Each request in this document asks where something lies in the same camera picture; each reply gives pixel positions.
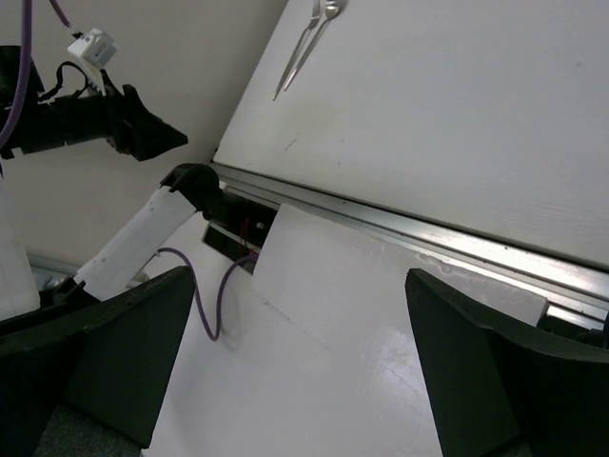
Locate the aluminium table edge rail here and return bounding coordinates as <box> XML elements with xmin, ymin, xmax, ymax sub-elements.
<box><xmin>212</xmin><ymin>164</ymin><xmax>608</xmax><ymax>327</ymax></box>

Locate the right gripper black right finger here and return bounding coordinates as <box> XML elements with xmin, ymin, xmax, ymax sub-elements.
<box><xmin>404</xmin><ymin>268</ymin><xmax>608</xmax><ymax>456</ymax></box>

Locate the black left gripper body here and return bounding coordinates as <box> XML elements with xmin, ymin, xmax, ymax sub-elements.
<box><xmin>1</xmin><ymin>61</ymin><xmax>188</xmax><ymax>162</ymax></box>

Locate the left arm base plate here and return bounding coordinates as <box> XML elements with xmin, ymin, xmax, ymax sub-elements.
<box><xmin>202</xmin><ymin>188</ymin><xmax>279</xmax><ymax>261</ymax></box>

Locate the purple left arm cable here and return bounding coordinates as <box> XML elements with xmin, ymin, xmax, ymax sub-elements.
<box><xmin>0</xmin><ymin>0</ymin><xmax>72</xmax><ymax>147</ymax></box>

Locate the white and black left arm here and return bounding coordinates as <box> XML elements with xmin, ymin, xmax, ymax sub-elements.
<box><xmin>1</xmin><ymin>46</ymin><xmax>223</xmax><ymax>320</ymax></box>

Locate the silver spoon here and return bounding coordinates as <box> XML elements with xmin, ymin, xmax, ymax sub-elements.
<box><xmin>282</xmin><ymin>1</ymin><xmax>348</xmax><ymax>91</ymax></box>

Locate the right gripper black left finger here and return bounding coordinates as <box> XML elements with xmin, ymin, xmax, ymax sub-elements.
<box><xmin>1</xmin><ymin>267</ymin><xmax>195</xmax><ymax>456</ymax></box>

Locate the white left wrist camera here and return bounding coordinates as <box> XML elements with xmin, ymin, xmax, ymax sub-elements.
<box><xmin>68</xmin><ymin>29</ymin><xmax>119</xmax><ymax>95</ymax></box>

